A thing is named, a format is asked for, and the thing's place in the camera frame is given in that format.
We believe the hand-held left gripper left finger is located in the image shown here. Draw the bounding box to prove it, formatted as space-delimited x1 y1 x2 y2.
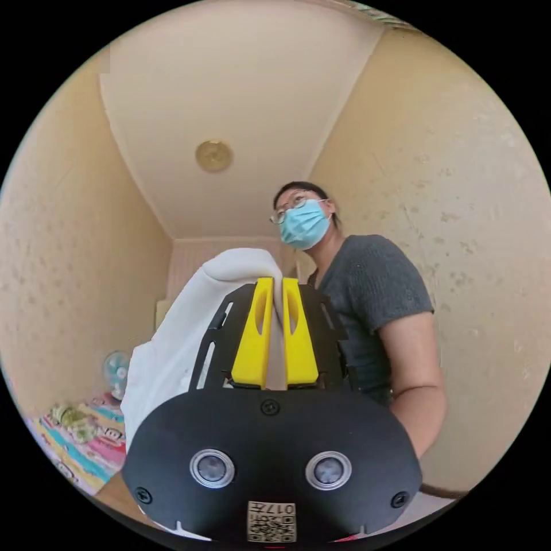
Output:
231 277 274 391

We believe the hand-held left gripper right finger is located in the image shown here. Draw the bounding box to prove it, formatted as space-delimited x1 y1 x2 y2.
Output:
281 277 320 389

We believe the white long sleeve shirt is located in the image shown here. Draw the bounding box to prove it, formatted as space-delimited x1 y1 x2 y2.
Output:
120 247 288 453

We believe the person's left forearm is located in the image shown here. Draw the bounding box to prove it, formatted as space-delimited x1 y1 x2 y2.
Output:
392 384 447 460

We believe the person's body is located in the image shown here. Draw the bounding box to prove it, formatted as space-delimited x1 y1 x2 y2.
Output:
270 180 444 408

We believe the small light blue fan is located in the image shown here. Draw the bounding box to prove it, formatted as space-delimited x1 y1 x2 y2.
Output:
102 350 131 402

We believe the round gold ceiling lamp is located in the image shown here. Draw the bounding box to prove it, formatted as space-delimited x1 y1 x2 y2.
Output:
195 139 234 174

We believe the bed with printed colourful sheet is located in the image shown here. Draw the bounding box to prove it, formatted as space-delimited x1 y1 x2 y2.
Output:
25 390 129 496

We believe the crumpled green patterned cloth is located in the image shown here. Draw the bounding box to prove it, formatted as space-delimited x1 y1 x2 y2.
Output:
49 403 99 445

